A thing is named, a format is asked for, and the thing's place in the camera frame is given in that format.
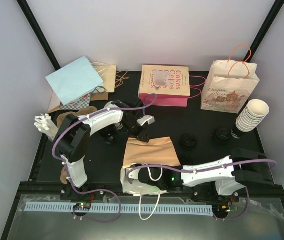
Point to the lone black lid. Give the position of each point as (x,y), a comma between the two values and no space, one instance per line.
(188,141)
(186,161)

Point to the lone black lid centre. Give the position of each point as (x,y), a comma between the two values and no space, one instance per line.
(186,161)

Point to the pulp carrier near front edge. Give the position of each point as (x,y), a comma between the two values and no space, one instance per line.
(63,176)

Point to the stack of black lids left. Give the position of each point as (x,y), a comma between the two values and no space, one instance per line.
(108,134)

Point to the right black frame post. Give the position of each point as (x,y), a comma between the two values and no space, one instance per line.
(270,18)

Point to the kraft bag with white handles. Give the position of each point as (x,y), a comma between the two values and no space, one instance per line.
(158,151)

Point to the black front rail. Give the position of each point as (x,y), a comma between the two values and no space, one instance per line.
(204,193)

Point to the black frame post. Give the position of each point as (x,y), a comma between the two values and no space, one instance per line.
(26,10)
(270,18)

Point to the cream bear paper bag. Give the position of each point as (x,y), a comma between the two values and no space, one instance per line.
(228,85)

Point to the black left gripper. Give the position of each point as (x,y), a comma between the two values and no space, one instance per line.
(144,131)

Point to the brown flat paper bag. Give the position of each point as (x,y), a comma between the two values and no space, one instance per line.
(119,81)

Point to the small circuit board right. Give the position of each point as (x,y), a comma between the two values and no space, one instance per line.
(222,209)

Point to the right stack of paper cups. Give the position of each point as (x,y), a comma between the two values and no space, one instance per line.
(252,115)

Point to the left black frame post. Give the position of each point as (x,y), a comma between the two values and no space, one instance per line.
(26,10)

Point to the light blue cable duct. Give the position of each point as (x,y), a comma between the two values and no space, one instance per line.
(114,208)

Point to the small circuit board left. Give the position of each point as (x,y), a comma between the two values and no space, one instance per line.
(82,207)

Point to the two-cup pulp carrier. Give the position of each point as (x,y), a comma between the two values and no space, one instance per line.
(82,112)

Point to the yellow flat paper bag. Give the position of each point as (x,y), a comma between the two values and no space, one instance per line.
(107,74)

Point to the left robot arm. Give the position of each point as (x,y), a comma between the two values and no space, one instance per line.
(72,138)

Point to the light blue paper bag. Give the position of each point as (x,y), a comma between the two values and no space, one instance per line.
(75,80)

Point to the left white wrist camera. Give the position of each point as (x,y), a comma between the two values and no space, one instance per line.
(147,119)

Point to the small circuit board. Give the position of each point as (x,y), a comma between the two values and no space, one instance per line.
(82,207)
(222,209)

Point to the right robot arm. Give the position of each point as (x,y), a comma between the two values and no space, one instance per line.
(242,168)

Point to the pink cakes paper bag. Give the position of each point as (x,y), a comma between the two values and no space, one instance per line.
(168,86)

